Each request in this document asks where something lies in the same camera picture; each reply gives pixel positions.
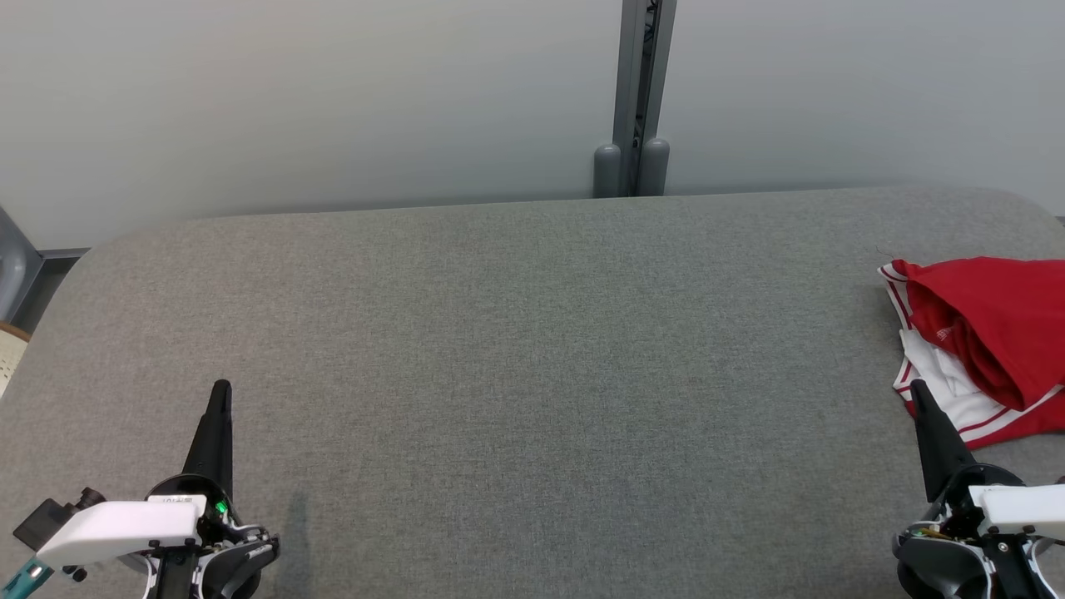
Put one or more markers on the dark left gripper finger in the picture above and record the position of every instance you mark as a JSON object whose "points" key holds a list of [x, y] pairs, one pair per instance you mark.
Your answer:
{"points": [[215, 441]]}

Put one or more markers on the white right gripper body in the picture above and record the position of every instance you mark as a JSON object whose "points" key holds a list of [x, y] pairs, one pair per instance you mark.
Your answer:
{"points": [[1023, 512]]}

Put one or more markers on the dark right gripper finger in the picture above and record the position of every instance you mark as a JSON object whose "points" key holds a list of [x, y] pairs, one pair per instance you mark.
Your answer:
{"points": [[940, 441]]}

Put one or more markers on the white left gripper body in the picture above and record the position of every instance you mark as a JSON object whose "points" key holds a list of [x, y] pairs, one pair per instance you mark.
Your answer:
{"points": [[125, 524]]}

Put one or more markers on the red Bulls 23 jersey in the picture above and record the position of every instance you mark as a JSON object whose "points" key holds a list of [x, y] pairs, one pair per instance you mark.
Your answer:
{"points": [[998, 316]]}

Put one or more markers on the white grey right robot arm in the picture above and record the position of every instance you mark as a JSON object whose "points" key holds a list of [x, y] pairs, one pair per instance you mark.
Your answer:
{"points": [[936, 574]]}

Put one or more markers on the beige perforated laundry basket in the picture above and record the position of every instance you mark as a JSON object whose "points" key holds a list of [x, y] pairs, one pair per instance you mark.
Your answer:
{"points": [[10, 358]]}

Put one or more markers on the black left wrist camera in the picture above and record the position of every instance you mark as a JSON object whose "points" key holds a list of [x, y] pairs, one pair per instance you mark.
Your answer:
{"points": [[50, 520]]}

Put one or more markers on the teal left camera connector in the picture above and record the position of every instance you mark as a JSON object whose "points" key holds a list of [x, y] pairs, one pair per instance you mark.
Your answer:
{"points": [[29, 574]]}

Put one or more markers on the dark grey floor rail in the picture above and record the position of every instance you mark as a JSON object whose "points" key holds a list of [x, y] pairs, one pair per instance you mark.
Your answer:
{"points": [[54, 266]]}

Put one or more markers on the grey metal partition post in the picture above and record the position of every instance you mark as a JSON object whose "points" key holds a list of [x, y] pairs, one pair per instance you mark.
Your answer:
{"points": [[15, 266], [636, 75]]}

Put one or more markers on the grey rounded post foot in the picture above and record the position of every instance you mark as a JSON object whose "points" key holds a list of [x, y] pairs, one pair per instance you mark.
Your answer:
{"points": [[607, 170], [656, 166]]}

